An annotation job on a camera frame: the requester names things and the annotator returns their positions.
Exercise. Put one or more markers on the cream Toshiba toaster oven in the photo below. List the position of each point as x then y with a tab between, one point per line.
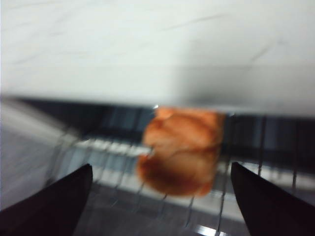
123	49

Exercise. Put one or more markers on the golden brown bread piece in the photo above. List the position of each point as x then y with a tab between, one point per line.
182	152

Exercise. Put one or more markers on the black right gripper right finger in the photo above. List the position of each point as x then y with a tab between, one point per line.
273	204

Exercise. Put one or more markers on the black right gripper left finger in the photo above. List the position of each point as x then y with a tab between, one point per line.
49	204

